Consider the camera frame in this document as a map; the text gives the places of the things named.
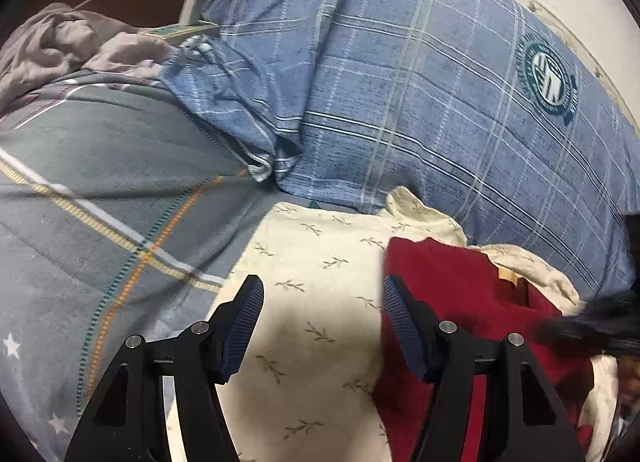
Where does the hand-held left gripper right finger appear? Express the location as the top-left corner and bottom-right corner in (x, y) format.
(382, 274), (586, 462)

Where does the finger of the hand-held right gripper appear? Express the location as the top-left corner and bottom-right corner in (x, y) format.
(570, 289), (640, 324)
(532, 318), (640, 359)

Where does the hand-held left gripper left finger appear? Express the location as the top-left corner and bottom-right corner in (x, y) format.
(64, 274), (265, 462)

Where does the dark red garment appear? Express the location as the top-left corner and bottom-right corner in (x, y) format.
(372, 236), (601, 462)

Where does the cream leaf print pillow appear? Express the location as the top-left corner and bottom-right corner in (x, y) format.
(165, 187), (626, 462)

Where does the grey striped bed sheet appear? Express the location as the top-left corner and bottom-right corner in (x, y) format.
(0, 69), (311, 448)

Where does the blue plaid duvet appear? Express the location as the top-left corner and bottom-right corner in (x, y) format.
(160, 0), (640, 303)

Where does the white power strip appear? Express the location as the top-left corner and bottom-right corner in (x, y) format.
(139, 22), (221, 41)

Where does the white charger plug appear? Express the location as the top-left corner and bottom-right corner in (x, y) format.
(181, 0), (204, 26)

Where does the mauve grey crumpled cloth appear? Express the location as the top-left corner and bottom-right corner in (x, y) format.
(0, 3), (176, 103)

